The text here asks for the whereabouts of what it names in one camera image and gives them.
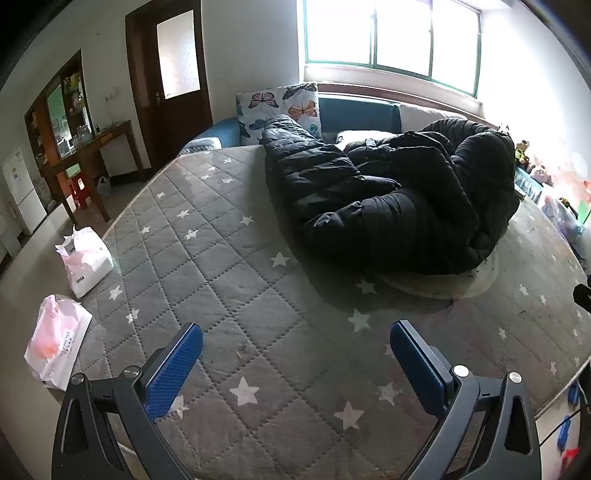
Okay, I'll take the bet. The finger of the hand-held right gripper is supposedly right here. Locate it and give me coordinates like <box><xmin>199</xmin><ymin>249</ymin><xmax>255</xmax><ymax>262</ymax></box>
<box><xmin>573</xmin><ymin>274</ymin><xmax>591</xmax><ymax>306</ymax></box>

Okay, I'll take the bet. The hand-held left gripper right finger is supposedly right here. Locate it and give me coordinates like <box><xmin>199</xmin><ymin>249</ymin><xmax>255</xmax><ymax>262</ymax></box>
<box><xmin>389</xmin><ymin>319</ymin><xmax>542</xmax><ymax>480</ymax></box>

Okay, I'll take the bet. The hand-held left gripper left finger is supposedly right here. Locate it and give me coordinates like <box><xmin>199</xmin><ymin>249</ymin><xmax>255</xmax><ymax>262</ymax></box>
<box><xmin>52</xmin><ymin>322</ymin><xmax>204</xmax><ymax>480</ymax></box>

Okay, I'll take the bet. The black puffer jacket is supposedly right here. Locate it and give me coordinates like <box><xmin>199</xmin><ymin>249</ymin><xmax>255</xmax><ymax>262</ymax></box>
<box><xmin>262</xmin><ymin>114</ymin><xmax>521</xmax><ymax>278</ymax></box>

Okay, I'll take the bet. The round white mat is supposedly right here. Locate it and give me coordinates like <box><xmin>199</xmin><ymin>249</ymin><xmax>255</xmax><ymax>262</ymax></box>
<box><xmin>369</xmin><ymin>251</ymin><xmax>502</xmax><ymax>301</ymax></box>

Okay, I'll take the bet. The white pink plastic bag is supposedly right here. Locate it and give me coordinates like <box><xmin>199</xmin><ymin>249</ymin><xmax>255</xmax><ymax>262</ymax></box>
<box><xmin>55</xmin><ymin>225</ymin><xmax>115</xmax><ymax>299</ymax></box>
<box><xmin>24</xmin><ymin>294</ymin><xmax>93</xmax><ymax>391</ymax></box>

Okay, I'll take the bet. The red plastic stool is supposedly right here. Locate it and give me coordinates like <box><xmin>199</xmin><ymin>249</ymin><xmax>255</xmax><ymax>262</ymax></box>
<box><xmin>68</xmin><ymin>178</ymin><xmax>90</xmax><ymax>208</ymax></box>

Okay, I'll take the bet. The white refrigerator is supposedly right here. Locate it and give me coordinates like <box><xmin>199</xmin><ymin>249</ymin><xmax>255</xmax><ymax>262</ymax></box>
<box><xmin>1</xmin><ymin>148</ymin><xmax>47</xmax><ymax>236</ymax></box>

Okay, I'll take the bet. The white floral pillow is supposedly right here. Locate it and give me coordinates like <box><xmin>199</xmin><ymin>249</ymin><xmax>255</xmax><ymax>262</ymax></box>
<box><xmin>335</xmin><ymin>129</ymin><xmax>400</xmax><ymax>151</ymax></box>

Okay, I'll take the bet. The white back cushion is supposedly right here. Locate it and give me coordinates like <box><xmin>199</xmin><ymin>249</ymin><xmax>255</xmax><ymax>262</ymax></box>
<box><xmin>399</xmin><ymin>104</ymin><xmax>467</xmax><ymax>124</ymax></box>

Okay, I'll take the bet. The brown wooden door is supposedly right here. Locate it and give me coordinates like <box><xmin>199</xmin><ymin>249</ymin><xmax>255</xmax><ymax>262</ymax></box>
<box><xmin>126</xmin><ymin>0</ymin><xmax>214</xmax><ymax>169</ymax></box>

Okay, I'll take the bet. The wooden desk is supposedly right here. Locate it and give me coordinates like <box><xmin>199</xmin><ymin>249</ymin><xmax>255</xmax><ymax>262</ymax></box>
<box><xmin>39</xmin><ymin>120</ymin><xmax>139</xmax><ymax>224</ymax></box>

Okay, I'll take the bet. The blue padded bed surround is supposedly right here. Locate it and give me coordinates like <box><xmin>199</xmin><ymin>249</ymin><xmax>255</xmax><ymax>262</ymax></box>
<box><xmin>178</xmin><ymin>92</ymin><xmax>502</xmax><ymax>158</ymax></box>

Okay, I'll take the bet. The wooden display cabinet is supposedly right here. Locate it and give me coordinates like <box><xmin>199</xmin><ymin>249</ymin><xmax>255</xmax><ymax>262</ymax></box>
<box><xmin>24</xmin><ymin>50</ymin><xmax>100</xmax><ymax>185</ymax></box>

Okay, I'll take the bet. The butterfly print pillow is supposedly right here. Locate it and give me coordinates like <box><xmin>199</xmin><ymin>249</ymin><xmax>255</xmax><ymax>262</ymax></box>
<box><xmin>235</xmin><ymin>82</ymin><xmax>322</xmax><ymax>141</ymax></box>

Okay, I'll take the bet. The green framed window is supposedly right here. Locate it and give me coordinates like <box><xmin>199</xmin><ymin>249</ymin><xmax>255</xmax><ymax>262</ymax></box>
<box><xmin>302</xmin><ymin>0</ymin><xmax>483</xmax><ymax>100</ymax></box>

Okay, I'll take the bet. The black cable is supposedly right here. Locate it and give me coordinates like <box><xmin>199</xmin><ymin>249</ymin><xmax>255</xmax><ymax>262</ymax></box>
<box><xmin>538</xmin><ymin>413</ymin><xmax>578</xmax><ymax>448</ymax></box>

